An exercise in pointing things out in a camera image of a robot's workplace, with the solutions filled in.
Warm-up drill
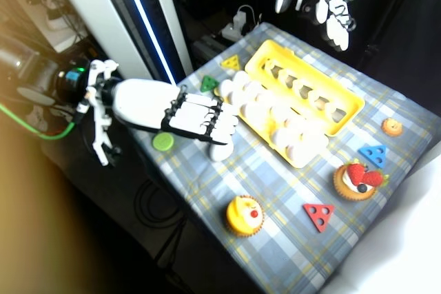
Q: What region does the toy strawberry tart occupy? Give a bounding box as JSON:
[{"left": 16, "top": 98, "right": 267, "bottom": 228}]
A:
[{"left": 332, "top": 158, "right": 390, "bottom": 202}]

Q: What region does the checked grey tablecloth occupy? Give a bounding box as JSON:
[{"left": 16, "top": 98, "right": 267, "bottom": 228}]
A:
[{"left": 129, "top": 21, "right": 433, "bottom": 294}]

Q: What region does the toy bear cookie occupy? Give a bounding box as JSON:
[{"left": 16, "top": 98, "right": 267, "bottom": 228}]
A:
[{"left": 381, "top": 117, "right": 403, "bottom": 137}]

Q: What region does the white robot body column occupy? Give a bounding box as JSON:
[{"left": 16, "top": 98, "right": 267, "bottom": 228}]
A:
[{"left": 44, "top": 0, "right": 194, "bottom": 85}]

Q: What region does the green cable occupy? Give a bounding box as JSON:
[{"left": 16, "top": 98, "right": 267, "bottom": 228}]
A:
[{"left": 0, "top": 103, "right": 76, "bottom": 142}]

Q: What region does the blue triangle block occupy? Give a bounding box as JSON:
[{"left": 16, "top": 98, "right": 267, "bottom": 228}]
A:
[{"left": 358, "top": 144, "right": 387, "bottom": 168}]

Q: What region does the yellow toy cupcake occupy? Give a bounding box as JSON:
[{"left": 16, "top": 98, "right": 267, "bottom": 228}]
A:
[{"left": 225, "top": 195, "right": 265, "bottom": 238}]

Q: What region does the white panel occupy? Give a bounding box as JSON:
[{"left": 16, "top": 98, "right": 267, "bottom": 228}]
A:
[{"left": 320, "top": 149, "right": 441, "bottom": 294}]

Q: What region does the yellow egg carton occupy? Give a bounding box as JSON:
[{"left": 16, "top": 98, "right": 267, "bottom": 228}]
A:
[{"left": 215, "top": 39, "right": 366, "bottom": 170}]

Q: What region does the green round disc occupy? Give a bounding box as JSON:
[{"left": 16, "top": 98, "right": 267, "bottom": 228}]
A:
[{"left": 152, "top": 132, "right": 175, "bottom": 152}]

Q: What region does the yellow triangle block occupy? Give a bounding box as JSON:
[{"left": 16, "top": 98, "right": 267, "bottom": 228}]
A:
[{"left": 220, "top": 54, "right": 242, "bottom": 70}]

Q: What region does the red triangle block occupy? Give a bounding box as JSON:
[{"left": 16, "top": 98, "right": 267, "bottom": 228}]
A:
[{"left": 302, "top": 203, "right": 336, "bottom": 233}]

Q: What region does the black coiled cable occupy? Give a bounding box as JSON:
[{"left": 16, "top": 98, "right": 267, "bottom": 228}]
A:
[{"left": 132, "top": 178, "right": 189, "bottom": 271}]

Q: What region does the white power strip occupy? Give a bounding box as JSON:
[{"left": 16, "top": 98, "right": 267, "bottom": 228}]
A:
[{"left": 220, "top": 4, "right": 263, "bottom": 42}]

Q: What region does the green triangle block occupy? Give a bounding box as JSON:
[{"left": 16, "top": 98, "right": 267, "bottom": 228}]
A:
[{"left": 200, "top": 75, "right": 221, "bottom": 94}]

